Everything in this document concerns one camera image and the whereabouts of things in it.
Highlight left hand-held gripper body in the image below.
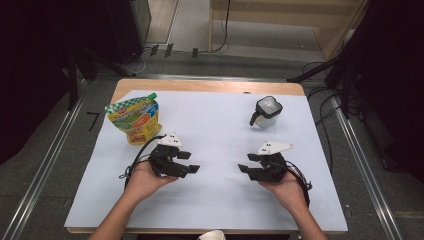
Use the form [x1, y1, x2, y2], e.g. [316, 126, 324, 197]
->
[148, 133, 190, 179]

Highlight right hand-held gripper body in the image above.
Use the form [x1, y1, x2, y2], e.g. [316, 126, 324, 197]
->
[248, 141, 295, 184]

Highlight yellow green spout pouch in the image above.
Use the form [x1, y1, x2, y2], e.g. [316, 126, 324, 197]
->
[104, 92, 163, 146]

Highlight clear jar with black lid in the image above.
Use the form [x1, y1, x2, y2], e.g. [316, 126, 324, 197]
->
[249, 95, 284, 129]

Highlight person's left hand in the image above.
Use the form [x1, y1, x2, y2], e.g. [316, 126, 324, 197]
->
[124, 160, 180, 201]

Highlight person's right hand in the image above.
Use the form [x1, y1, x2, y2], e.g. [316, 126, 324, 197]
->
[258, 171, 309, 214]

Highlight white table sheet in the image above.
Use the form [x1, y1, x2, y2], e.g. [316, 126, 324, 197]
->
[64, 89, 349, 233]

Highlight white rounded object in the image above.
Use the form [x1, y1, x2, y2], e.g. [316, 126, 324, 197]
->
[197, 229, 227, 240]

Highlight black stand leg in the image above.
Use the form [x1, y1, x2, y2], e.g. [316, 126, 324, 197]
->
[286, 58, 338, 84]

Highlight black stand legs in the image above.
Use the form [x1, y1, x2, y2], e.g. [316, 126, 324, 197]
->
[66, 46, 134, 112]

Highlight black cabinet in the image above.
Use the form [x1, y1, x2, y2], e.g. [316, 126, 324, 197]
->
[106, 0, 153, 66]

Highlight light wooden panel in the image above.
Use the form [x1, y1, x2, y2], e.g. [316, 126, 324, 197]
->
[146, 0, 180, 45]

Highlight dark curtain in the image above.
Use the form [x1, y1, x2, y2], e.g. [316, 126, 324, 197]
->
[333, 0, 424, 184]
[0, 0, 111, 166]

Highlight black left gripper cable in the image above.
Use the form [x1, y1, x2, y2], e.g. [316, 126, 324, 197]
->
[118, 134, 167, 189]

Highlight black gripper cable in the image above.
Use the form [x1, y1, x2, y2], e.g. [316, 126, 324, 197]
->
[286, 160, 314, 208]
[118, 134, 167, 189]

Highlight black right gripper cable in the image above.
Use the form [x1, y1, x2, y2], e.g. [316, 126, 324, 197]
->
[286, 160, 314, 208]

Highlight black floor cables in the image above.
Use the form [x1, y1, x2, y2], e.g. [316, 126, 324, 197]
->
[301, 60, 346, 175]

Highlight metal floor rail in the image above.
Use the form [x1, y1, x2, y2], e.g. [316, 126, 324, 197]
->
[94, 73, 291, 83]
[0, 96, 87, 240]
[331, 94, 404, 240]

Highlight white floor cable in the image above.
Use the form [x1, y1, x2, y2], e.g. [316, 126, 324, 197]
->
[119, 46, 152, 75]

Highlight thin black hanging cable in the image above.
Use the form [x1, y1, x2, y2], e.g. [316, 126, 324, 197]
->
[212, 0, 232, 54]

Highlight light wooden frame furniture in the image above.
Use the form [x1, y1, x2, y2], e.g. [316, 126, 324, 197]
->
[208, 0, 371, 62]

